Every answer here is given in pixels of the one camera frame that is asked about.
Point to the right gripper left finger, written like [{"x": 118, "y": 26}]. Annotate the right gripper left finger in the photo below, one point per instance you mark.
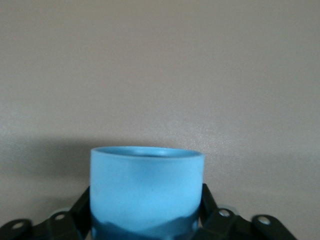
[{"x": 72, "y": 220}]

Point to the light blue cup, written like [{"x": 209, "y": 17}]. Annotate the light blue cup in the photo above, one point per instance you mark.
[{"x": 147, "y": 185}]

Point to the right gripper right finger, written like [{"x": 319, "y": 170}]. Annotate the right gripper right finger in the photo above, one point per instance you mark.
[{"x": 225, "y": 220}]

